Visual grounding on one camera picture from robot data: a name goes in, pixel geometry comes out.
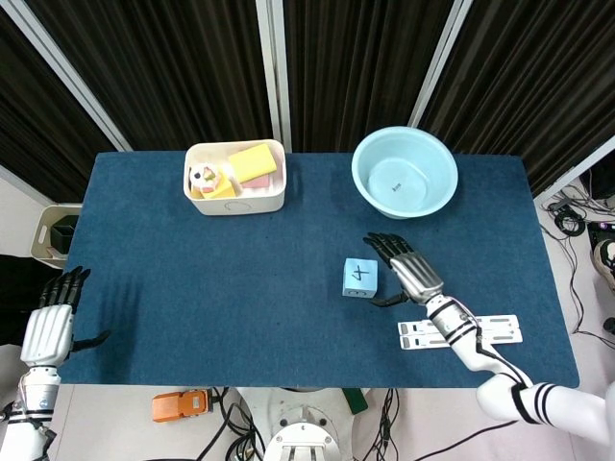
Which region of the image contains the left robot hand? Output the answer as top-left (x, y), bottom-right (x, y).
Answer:
top-left (19, 266), bottom-right (111, 371)

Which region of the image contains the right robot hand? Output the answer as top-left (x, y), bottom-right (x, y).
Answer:
top-left (362, 232), bottom-right (444, 308)

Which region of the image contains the light blue numbered cube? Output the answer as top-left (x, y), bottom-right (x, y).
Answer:
top-left (341, 257), bottom-right (380, 300)

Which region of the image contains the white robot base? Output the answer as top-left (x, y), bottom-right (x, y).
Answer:
top-left (234, 386), bottom-right (371, 461)

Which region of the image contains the light blue plastic basin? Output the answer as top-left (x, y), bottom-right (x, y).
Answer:
top-left (351, 126), bottom-right (459, 221)

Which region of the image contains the white folding stand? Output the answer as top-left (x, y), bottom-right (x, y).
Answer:
top-left (397, 314), bottom-right (524, 351)

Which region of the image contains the beige plastic bin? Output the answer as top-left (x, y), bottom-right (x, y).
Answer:
top-left (30, 204), bottom-right (84, 270)

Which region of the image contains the small black box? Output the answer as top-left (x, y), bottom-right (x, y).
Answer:
top-left (50, 215), bottom-right (78, 254)

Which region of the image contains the green flat object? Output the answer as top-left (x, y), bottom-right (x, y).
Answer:
top-left (343, 387), bottom-right (369, 415)

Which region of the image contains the orange handheld device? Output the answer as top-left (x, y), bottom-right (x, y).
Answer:
top-left (152, 389), bottom-right (212, 424)

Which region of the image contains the blue table cloth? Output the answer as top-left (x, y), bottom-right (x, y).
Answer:
top-left (60, 152), bottom-right (581, 389)

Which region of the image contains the pink sponge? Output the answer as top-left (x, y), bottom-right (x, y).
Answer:
top-left (239, 173), bottom-right (275, 192)

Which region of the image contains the black white shoe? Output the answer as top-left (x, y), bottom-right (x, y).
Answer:
top-left (593, 239), bottom-right (615, 292)

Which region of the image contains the white plastic storage box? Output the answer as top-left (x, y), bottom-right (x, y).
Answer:
top-left (183, 138), bottom-right (288, 217)

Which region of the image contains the yellow sponge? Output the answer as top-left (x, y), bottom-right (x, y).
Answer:
top-left (227, 142), bottom-right (279, 183)

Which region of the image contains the yellow foam block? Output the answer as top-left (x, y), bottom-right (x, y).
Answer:
top-left (190, 178), bottom-right (240, 200)

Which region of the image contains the black pleated curtain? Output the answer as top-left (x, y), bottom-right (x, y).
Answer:
top-left (417, 0), bottom-right (615, 196)
top-left (0, 12), bottom-right (119, 206)
top-left (21, 0), bottom-right (282, 154)
top-left (283, 0), bottom-right (455, 154)

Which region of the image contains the black cable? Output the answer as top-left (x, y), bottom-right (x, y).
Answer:
top-left (542, 191), bottom-right (615, 337)
top-left (369, 388), bottom-right (403, 461)
top-left (210, 388), bottom-right (265, 461)

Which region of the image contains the white slanted frame post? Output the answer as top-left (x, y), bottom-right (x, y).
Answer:
top-left (407, 0), bottom-right (476, 130)
top-left (532, 138), bottom-right (615, 203)
top-left (0, 0), bottom-right (134, 153)

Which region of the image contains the white upright frame post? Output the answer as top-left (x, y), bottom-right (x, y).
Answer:
top-left (256, 0), bottom-right (293, 154)

